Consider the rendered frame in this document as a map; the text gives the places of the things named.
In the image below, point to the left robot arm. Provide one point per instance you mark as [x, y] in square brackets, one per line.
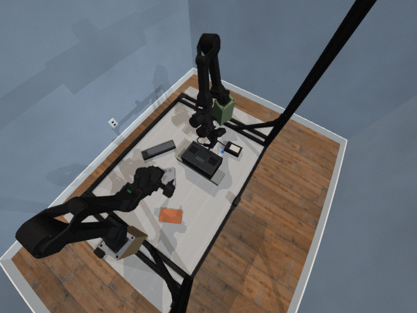
[42, 235]

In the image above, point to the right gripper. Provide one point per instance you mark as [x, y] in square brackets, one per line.
[215, 133]

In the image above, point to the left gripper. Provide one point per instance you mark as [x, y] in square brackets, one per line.
[169, 188]

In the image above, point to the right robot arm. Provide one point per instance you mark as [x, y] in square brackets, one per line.
[209, 44]

